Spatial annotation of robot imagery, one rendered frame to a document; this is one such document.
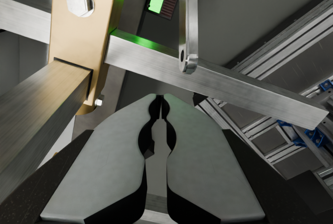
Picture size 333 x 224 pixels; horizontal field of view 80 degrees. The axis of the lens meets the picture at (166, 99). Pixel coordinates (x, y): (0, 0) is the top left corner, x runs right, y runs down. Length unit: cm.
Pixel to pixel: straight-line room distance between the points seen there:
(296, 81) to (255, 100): 85
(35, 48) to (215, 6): 81
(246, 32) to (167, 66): 95
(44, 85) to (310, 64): 104
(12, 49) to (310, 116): 54
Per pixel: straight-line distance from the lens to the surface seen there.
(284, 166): 145
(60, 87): 18
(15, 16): 24
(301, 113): 28
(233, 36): 113
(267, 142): 126
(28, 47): 54
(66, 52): 22
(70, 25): 21
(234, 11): 111
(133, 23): 36
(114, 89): 41
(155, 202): 38
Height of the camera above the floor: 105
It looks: 60 degrees down
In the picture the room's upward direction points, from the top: 180 degrees counter-clockwise
